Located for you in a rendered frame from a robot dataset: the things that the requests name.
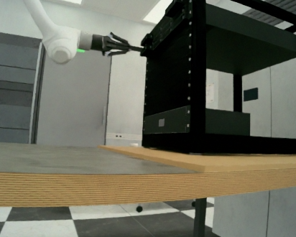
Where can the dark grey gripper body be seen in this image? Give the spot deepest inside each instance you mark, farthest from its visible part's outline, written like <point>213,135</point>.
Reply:
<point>98,41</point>

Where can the tan flat board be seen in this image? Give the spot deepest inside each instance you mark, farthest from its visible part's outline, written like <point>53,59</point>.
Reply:
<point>207,162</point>

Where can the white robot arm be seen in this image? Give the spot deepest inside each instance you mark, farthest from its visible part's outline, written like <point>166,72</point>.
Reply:
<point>57,40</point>

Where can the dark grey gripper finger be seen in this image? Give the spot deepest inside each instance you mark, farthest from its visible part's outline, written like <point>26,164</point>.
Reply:
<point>121,41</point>
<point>122,48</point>

